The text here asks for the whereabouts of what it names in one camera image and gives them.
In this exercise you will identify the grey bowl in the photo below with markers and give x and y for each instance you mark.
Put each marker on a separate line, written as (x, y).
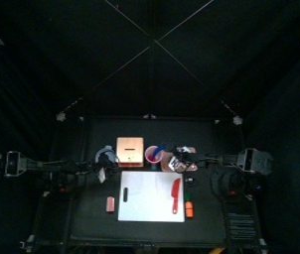
(106, 150)

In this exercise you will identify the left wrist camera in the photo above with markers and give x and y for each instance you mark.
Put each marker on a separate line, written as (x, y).
(107, 158)

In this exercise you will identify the white frame bracket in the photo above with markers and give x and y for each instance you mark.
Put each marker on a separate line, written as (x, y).
(237, 119)
(60, 116)
(149, 116)

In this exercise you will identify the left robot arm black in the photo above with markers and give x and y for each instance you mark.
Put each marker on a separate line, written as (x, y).
(38, 164)

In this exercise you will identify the small blue block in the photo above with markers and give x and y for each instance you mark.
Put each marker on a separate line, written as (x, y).
(153, 167)

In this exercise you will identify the pink rectangular plate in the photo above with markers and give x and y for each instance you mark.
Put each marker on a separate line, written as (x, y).
(165, 165)

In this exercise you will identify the black printed label sheet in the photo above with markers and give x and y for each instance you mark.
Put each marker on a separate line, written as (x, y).
(241, 228)

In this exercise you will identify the orange toy carrot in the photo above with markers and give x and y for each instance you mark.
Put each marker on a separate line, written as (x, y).
(189, 209)

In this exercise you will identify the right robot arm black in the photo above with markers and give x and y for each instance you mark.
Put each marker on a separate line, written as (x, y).
(255, 160)

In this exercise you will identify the white plastic cutting board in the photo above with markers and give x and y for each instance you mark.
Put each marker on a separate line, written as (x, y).
(148, 198)

